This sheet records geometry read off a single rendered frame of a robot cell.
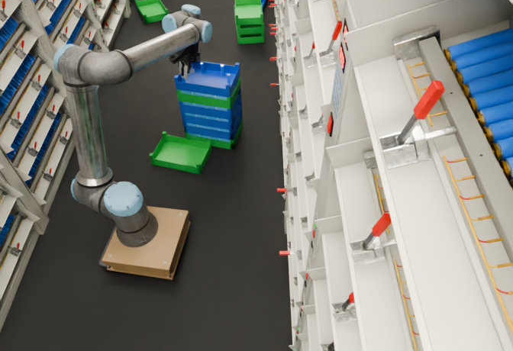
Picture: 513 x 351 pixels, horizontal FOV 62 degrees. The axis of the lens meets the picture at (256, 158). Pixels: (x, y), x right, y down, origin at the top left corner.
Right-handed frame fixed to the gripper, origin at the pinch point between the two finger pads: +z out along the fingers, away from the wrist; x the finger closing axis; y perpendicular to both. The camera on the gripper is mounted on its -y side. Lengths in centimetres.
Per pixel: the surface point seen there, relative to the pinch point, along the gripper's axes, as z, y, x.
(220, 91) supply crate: 1.0, 8.5, -19.8
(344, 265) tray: -48, -80, -140
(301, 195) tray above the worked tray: -18, -40, -107
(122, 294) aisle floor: 67, -71, -52
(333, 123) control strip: -73, -82, -130
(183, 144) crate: 46.6, 4.9, 0.7
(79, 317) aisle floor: 72, -90, -48
